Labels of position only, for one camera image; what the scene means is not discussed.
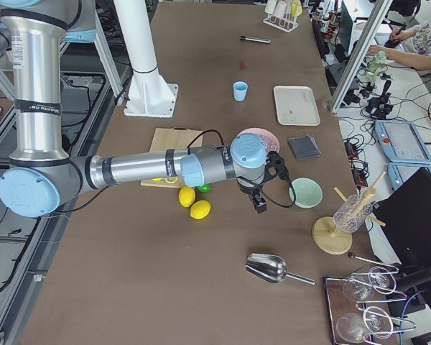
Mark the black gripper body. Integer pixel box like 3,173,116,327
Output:
237,177,264,202

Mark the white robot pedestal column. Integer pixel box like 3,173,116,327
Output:
114,0,178,119

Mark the blue teach pendant far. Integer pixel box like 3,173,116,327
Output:
374,120,431,165

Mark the steel ice scoop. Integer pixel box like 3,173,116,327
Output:
245,253,315,285

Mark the pink bowl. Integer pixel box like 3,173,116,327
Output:
237,127,280,154

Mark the aluminium frame post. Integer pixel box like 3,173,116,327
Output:
328,0,392,115

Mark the cream rabbit tray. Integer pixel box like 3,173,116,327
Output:
273,86,320,127

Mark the clear textured glass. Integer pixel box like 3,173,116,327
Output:
333,194,372,234

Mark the wooden cup stand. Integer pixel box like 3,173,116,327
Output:
312,171,386,254

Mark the yellow lemon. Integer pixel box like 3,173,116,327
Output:
178,186,196,208
190,200,211,220

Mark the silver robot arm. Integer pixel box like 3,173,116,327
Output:
0,1,267,218

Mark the wine glass lower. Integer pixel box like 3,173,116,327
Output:
336,306,394,344

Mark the wooden cutting board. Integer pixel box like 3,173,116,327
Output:
141,128,201,189

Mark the yellow lemon far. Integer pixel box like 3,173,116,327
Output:
178,186,196,208

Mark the white cup rack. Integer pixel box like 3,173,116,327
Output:
263,0,302,33

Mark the blue teach pendant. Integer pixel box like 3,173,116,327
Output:
387,162,431,191
374,120,431,165

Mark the person in white shirt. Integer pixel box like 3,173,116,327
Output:
366,19,431,75

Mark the yellow lemon near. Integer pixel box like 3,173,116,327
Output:
190,200,211,220

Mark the light blue plastic cup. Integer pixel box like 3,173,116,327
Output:
233,80,249,102

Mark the lemon half slice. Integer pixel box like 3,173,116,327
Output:
164,176,178,184

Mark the green lime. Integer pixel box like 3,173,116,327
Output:
196,184,211,193

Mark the blue teach pendant near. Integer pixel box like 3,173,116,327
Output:
387,162,431,191

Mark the wire wine glass rack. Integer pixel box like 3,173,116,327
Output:
323,264,416,344

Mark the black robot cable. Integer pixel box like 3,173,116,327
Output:
186,129,297,208

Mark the wine glass upper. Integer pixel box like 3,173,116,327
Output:
343,266,397,302

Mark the green ceramic bowl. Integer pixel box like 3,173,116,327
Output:
289,178,323,208

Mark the grey folded cloth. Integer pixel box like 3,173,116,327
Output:
287,134,321,160

